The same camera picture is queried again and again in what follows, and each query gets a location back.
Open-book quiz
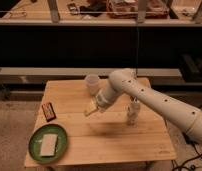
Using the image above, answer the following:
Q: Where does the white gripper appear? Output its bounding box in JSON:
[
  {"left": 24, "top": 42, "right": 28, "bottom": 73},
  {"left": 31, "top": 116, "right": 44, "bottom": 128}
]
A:
[{"left": 84, "top": 91, "right": 110, "bottom": 116}]

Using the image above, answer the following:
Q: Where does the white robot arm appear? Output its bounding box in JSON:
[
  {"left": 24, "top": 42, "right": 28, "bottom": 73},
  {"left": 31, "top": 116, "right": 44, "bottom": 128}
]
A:
[{"left": 84, "top": 69, "right": 202, "bottom": 145}]

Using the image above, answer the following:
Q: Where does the green ceramic bowl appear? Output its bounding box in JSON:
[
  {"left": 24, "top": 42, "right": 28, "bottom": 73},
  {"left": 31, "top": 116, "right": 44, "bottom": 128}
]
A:
[{"left": 28, "top": 124, "right": 68, "bottom": 164}]

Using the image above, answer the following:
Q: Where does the translucent plastic cup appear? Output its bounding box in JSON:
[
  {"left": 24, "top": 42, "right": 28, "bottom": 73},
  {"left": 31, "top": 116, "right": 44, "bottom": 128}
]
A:
[{"left": 85, "top": 74, "right": 100, "bottom": 96}]

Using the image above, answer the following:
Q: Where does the wooden table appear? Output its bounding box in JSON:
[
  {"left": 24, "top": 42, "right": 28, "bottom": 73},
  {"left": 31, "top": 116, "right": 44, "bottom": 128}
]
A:
[{"left": 24, "top": 77, "right": 178, "bottom": 171}]

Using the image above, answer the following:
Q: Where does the dark red snack packet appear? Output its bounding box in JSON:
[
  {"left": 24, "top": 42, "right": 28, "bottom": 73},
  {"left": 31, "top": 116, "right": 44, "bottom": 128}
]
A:
[{"left": 42, "top": 102, "right": 56, "bottom": 122}]

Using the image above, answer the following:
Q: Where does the white sponge block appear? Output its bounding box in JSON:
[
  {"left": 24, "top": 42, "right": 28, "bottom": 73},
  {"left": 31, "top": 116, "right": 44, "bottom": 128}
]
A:
[{"left": 40, "top": 134, "right": 57, "bottom": 157}]

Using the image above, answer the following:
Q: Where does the red tray on shelf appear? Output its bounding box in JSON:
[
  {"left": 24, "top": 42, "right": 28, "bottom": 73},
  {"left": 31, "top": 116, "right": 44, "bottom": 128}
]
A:
[{"left": 106, "top": 0, "right": 169, "bottom": 18}]

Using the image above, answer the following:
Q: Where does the dark device on shelf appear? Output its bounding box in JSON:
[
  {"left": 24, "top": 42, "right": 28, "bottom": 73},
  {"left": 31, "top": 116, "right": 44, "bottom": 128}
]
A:
[{"left": 67, "top": 3, "right": 79, "bottom": 15}]

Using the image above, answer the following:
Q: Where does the black cable on floor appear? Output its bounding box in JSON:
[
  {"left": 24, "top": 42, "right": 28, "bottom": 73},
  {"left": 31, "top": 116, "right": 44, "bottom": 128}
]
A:
[{"left": 170, "top": 133, "right": 202, "bottom": 171}]

